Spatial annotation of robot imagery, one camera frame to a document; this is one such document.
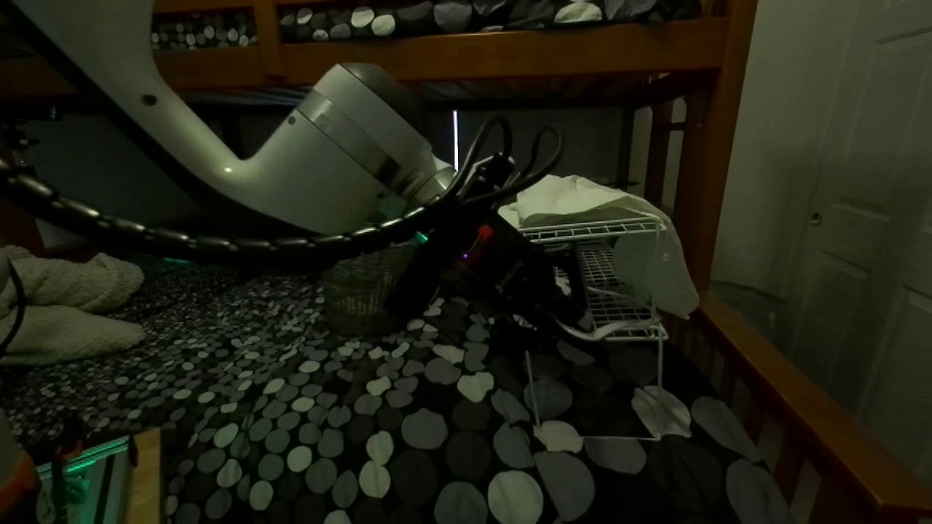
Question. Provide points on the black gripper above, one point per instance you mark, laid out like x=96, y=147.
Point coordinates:
x=496, y=252

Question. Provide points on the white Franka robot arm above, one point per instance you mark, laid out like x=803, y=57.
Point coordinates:
x=292, y=163

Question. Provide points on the white crumpled cloth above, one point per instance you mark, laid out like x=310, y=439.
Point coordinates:
x=582, y=199

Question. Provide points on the dark window blind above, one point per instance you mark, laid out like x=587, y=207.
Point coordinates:
x=543, y=147

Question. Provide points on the black grey dotted bedspread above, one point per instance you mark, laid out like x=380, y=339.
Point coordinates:
x=292, y=388

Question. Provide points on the dotted upper bunk mattress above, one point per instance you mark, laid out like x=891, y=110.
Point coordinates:
x=454, y=14

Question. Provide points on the white panel door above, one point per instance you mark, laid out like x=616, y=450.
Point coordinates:
x=854, y=243

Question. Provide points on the beige folded towel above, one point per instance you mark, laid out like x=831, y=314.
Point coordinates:
x=68, y=308

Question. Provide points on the clear box with green light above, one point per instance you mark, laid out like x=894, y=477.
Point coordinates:
x=90, y=480

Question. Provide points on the grey object with orange rim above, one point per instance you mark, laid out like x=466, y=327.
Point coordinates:
x=11, y=480

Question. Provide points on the wooden bunk bed frame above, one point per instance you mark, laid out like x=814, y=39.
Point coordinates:
x=582, y=49

